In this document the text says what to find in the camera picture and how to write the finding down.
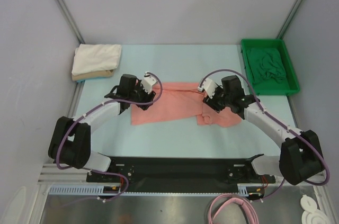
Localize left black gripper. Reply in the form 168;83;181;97
128;80;155;110

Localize pink t shirt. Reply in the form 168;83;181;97
131;82;242;128

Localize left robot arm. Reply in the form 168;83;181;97
48;72;162;182

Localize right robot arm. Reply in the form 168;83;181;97
198;76;325;185

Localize tan folded t shirt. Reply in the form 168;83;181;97
72;70;114;81

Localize green t shirt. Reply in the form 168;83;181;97
246;48;287;84

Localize green plastic tray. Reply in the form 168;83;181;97
241;39;300;96

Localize white folded t shirt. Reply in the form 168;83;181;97
72;44;122;76

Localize light blue folded t shirt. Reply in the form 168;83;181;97
76;77;109;83

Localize white plastic discs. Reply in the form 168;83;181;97
300;194;331;224

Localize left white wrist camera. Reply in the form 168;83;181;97
141;73;157;94

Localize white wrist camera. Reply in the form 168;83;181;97
198;78;218;98
141;73;157;94

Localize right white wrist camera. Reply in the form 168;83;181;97
198;78;218;98

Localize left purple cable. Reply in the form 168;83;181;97
54;72;164;203

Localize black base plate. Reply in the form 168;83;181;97
86;156;276;193

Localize white cable duct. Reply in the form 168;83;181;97
49;183;125;197

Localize pink cable loop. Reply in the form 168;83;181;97
207;194;259;224

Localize aluminium frame rail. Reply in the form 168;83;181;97
37;164;326;186

